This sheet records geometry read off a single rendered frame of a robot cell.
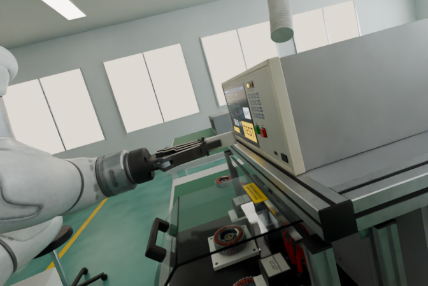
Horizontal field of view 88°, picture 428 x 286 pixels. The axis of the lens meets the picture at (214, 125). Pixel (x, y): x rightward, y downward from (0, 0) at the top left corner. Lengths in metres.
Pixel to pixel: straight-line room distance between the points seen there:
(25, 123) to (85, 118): 1.21
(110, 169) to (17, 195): 0.18
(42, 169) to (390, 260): 0.51
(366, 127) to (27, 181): 0.53
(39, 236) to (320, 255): 0.93
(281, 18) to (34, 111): 5.33
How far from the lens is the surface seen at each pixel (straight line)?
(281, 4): 1.86
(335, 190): 0.36
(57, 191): 0.41
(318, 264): 0.38
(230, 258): 0.81
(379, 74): 0.50
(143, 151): 0.49
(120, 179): 0.49
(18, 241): 1.04
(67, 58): 5.79
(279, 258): 0.64
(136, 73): 5.31
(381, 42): 0.50
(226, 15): 5.65
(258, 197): 0.48
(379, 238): 0.42
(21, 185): 0.37
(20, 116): 6.19
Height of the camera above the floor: 1.29
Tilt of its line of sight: 8 degrees down
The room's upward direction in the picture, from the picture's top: 16 degrees counter-clockwise
